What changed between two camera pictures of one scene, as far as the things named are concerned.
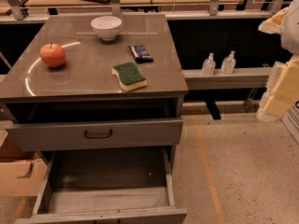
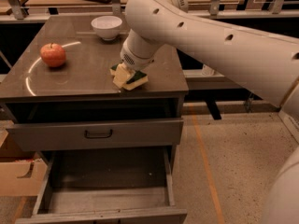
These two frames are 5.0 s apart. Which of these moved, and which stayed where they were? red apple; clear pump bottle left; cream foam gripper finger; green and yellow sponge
Moved: cream foam gripper finger
Stayed: red apple; clear pump bottle left; green and yellow sponge
